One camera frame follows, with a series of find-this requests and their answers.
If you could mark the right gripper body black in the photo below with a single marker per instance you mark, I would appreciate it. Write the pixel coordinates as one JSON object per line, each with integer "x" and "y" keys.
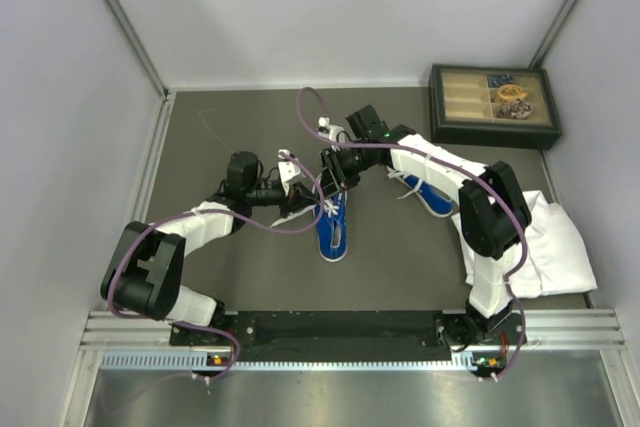
{"x": 349, "y": 164}

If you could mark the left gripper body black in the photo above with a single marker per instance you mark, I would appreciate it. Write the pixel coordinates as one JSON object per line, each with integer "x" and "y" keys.
{"x": 266, "y": 193}

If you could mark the blue sneaker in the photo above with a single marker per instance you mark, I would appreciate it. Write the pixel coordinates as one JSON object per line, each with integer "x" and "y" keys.
{"x": 331, "y": 228}
{"x": 434, "y": 203}

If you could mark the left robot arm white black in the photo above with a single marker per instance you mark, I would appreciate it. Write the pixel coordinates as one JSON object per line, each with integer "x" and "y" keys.
{"x": 144, "y": 277}

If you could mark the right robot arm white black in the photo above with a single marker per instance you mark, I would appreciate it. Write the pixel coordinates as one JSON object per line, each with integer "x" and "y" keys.
{"x": 491, "y": 205}

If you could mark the black compartment display box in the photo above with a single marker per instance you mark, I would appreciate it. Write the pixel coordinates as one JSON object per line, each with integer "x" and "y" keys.
{"x": 463, "y": 108}

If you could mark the blue patterned item in box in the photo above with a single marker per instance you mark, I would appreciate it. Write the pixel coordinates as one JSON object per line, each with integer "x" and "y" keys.
{"x": 496, "y": 81}

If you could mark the yellow item in box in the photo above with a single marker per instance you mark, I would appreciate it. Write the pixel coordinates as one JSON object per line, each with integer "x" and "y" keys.
{"x": 510, "y": 92}

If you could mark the floral item in box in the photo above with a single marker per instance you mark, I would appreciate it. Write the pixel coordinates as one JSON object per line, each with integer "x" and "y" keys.
{"x": 517, "y": 109}

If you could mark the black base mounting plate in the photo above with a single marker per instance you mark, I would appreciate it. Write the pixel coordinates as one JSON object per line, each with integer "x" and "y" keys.
{"x": 367, "y": 336}

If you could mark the white folded shirt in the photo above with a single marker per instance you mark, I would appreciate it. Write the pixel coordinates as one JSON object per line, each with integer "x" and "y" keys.
{"x": 557, "y": 261}

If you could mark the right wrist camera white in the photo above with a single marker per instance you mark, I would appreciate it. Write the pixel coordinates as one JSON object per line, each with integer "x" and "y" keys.
{"x": 326, "y": 129}

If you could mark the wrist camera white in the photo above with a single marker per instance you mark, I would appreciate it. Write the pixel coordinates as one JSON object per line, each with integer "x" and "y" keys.
{"x": 289, "y": 170}
{"x": 326, "y": 129}

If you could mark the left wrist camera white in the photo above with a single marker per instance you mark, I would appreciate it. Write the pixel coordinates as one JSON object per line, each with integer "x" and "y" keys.
{"x": 289, "y": 170}

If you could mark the grey slotted cable duct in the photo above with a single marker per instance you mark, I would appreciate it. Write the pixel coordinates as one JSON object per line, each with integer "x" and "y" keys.
{"x": 205, "y": 362}

